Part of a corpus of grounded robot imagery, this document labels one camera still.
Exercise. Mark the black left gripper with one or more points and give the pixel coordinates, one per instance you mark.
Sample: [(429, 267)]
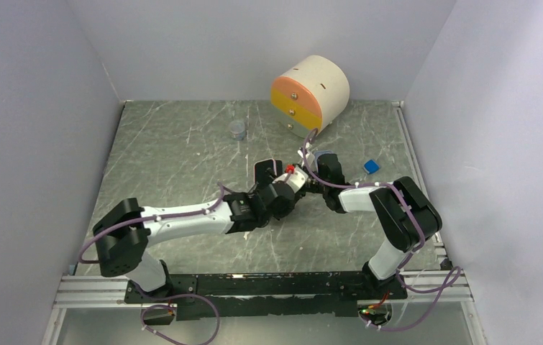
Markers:
[(278, 215)]

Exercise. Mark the lilac phone case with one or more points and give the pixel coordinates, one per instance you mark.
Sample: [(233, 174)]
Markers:
[(324, 156)]

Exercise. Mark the pink cased phone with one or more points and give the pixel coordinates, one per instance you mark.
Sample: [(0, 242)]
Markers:
[(266, 171)]

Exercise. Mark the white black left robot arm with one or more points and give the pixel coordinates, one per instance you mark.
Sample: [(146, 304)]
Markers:
[(123, 237)]

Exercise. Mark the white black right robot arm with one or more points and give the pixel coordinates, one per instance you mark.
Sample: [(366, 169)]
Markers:
[(407, 217)]

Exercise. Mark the small blue box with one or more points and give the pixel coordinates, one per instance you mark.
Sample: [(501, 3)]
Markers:
[(371, 167)]

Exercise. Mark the round cream drawer box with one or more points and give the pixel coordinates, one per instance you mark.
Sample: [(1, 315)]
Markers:
[(310, 95)]

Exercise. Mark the black base bar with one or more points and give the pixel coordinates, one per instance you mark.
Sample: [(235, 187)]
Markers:
[(339, 293)]

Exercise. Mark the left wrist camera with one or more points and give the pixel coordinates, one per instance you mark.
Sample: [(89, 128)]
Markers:
[(294, 177)]

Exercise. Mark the aluminium side rail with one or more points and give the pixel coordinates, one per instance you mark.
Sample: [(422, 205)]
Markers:
[(439, 247)]

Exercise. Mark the aluminium front rail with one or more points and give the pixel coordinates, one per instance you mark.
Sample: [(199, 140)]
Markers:
[(114, 292)]

